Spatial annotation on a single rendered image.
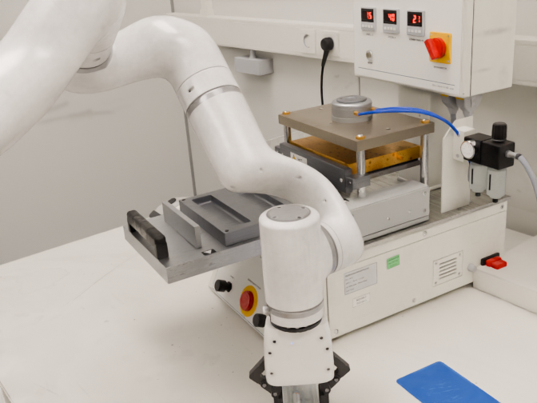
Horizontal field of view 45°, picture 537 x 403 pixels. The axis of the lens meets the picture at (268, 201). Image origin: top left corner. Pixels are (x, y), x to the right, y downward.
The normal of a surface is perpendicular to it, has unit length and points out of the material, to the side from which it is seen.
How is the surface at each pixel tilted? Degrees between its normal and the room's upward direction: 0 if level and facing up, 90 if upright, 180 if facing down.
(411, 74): 90
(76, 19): 78
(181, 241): 0
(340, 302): 90
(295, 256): 90
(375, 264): 90
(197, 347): 0
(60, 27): 72
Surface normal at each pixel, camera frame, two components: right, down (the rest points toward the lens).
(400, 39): -0.86, 0.24
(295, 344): 0.00, 0.33
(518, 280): -0.07, -0.93
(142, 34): -0.44, -0.28
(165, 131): 0.60, 0.26
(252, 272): -0.81, -0.18
